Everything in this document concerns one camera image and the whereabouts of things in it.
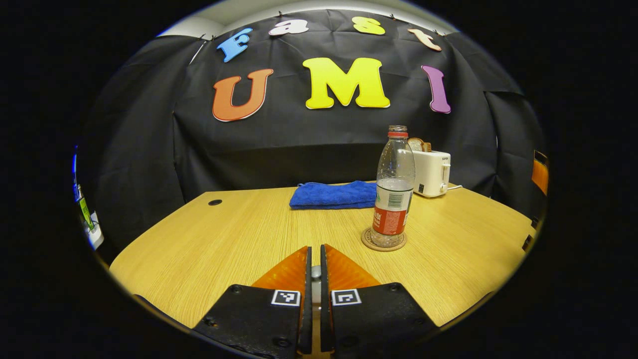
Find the white teacup lid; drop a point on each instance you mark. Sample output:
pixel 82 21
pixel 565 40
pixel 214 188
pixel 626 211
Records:
pixel 316 272

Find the white side table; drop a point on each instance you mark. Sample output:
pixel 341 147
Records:
pixel 95 238

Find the white toaster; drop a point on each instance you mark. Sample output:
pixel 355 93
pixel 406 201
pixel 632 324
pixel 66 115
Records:
pixel 432 172

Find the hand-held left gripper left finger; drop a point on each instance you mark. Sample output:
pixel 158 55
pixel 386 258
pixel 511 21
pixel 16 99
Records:
pixel 306 319

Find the black backdrop cloth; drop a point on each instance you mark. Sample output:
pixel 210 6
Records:
pixel 149 139

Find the clear plastic water bottle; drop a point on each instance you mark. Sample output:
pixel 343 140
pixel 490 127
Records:
pixel 394 199

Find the round brown coaster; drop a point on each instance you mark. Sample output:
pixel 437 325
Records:
pixel 399 245

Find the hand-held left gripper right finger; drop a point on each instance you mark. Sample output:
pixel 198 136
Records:
pixel 325 319

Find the green drink bottle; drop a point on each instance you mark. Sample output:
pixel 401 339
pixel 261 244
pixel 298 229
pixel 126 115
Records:
pixel 85 212

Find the blue folded towel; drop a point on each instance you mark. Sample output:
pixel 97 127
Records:
pixel 334 195

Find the toasted bread slice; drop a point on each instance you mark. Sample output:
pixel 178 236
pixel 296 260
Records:
pixel 416 144

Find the orange board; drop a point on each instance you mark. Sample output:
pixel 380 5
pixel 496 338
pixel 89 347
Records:
pixel 540 173

